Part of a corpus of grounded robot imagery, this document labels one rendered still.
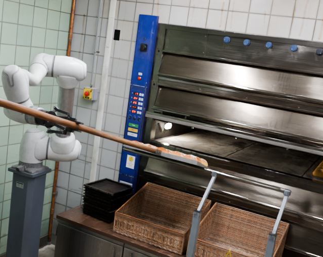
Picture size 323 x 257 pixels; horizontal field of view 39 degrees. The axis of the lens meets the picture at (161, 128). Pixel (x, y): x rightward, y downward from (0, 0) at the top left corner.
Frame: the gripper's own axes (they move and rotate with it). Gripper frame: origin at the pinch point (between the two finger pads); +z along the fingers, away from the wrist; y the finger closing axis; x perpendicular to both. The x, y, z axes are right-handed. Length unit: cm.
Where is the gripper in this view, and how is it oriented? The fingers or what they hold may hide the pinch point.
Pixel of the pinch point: (75, 125)
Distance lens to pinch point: 212.5
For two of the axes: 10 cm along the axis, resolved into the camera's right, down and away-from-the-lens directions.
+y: -2.6, 9.6, -0.7
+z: 8.9, 2.1, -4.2
